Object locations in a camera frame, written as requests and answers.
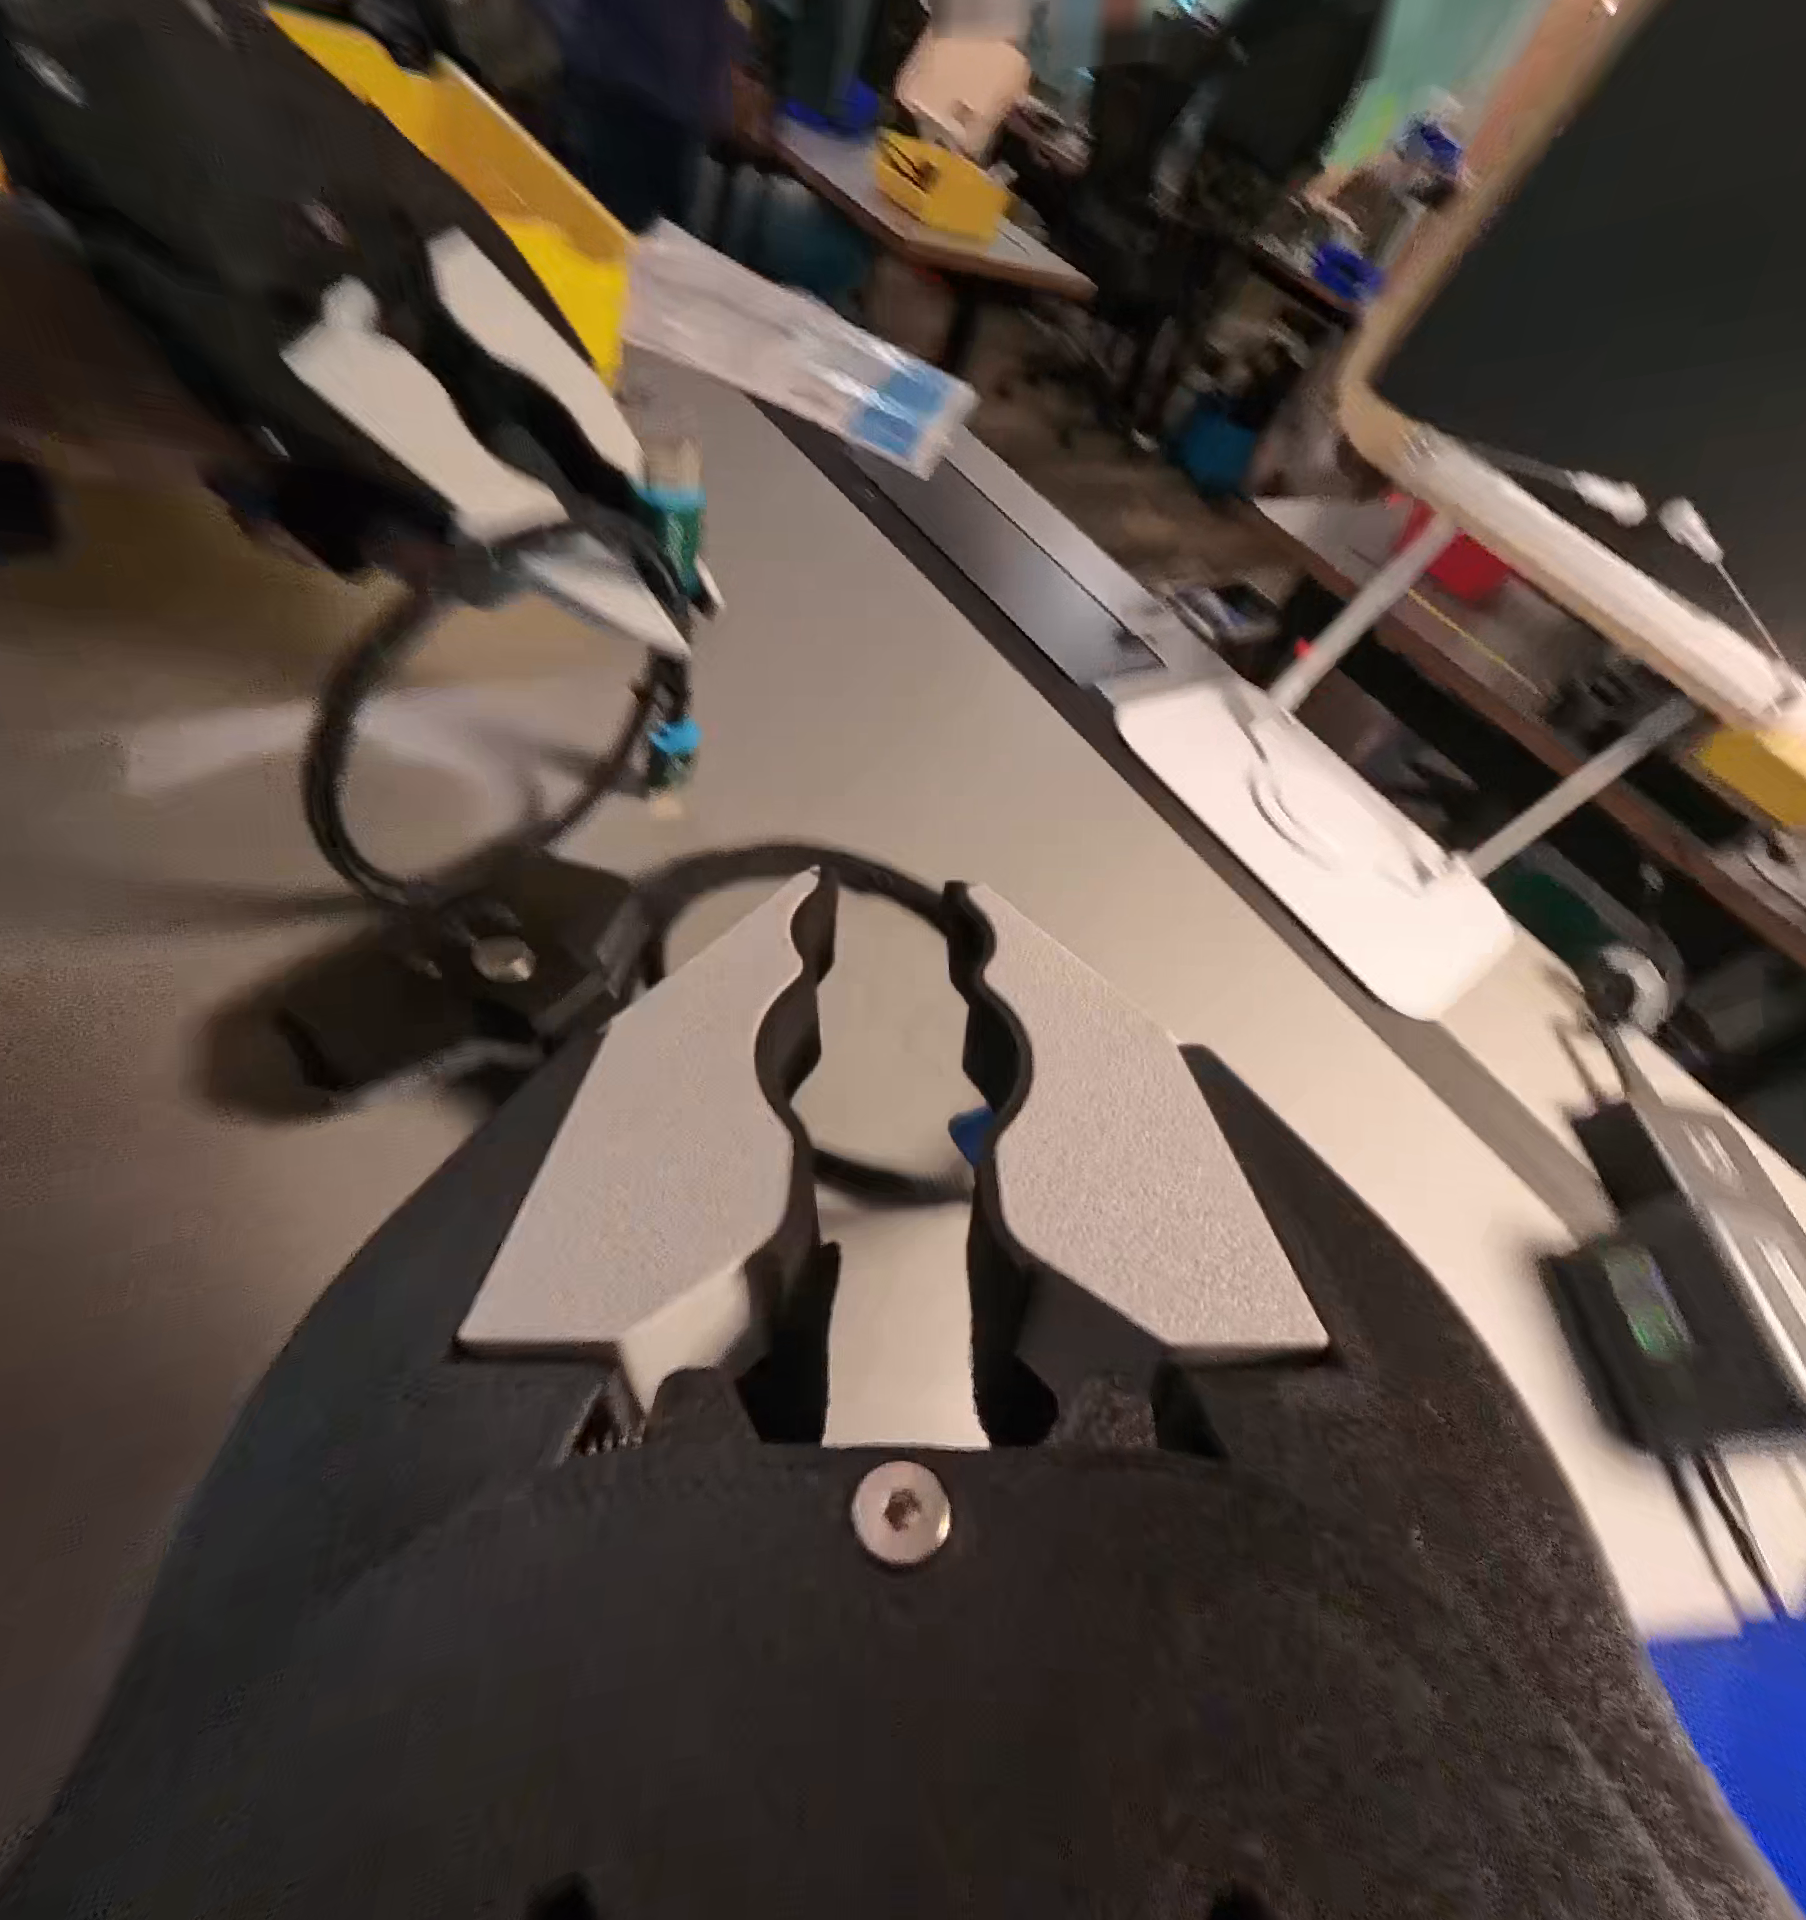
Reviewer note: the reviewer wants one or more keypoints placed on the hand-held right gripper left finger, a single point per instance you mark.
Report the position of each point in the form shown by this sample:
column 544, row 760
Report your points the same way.
column 649, row 1186

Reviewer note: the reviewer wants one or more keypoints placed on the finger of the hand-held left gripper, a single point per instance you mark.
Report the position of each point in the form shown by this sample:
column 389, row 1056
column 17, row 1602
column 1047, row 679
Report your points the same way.
column 394, row 406
column 530, row 344

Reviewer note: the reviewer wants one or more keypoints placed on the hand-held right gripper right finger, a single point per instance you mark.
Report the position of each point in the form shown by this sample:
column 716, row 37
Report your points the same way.
column 1142, row 1201

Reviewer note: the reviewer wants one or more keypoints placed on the yellow plastic bin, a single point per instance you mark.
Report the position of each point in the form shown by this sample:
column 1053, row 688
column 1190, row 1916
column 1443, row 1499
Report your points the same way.
column 515, row 165

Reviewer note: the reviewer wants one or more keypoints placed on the black hdmi switch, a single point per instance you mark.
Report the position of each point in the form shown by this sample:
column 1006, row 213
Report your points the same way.
column 440, row 962

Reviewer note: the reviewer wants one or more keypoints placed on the large blue plastic bin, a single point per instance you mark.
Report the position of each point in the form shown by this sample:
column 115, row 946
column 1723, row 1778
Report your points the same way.
column 1775, row 1770

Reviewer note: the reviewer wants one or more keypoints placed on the clear plastic bag blue label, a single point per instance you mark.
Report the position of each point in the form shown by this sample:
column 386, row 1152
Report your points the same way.
column 801, row 344

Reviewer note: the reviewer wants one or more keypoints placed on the small yellow bin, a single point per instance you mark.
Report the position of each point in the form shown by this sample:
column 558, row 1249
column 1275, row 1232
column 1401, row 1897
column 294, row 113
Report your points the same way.
column 941, row 180

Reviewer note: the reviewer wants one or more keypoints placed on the background work table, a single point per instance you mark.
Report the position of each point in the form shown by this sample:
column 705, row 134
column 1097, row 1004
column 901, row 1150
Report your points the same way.
column 1593, row 779
column 980, row 254

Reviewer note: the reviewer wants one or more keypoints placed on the dark grey desk panel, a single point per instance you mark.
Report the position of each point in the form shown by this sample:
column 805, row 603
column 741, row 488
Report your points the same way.
column 994, row 555

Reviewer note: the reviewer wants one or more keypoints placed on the black power adapter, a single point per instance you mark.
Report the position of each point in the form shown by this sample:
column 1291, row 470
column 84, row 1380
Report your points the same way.
column 1666, row 1150

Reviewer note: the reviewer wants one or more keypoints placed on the grey power bank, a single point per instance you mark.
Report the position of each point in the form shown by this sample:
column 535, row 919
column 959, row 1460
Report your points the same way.
column 1745, row 1319

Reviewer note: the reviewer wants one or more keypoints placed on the blue trash bin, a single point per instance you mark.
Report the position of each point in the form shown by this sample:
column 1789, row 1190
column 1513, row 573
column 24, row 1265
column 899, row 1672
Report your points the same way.
column 1216, row 442

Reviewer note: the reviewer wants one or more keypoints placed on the red plastic bin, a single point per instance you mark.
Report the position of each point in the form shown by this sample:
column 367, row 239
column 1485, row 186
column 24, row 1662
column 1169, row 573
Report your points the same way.
column 1462, row 567

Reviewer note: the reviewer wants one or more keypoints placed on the black office chair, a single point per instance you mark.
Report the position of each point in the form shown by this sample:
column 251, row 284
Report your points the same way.
column 1216, row 137

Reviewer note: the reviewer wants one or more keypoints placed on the yellow box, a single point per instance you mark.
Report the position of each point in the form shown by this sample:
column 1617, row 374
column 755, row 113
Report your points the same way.
column 1780, row 775

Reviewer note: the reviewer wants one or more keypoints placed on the small blue plastic bin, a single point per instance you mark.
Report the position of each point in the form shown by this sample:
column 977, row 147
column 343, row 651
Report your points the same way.
column 1346, row 269

